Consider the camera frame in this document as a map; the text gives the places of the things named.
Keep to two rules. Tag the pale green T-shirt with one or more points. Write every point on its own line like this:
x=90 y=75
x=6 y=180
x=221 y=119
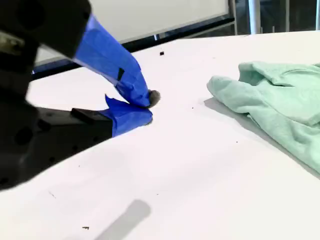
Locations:
x=280 y=105

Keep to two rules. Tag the grey metal post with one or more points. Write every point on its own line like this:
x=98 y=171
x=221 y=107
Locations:
x=254 y=15

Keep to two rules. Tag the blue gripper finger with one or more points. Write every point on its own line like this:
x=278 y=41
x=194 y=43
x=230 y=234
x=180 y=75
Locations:
x=125 y=117
x=110 y=52

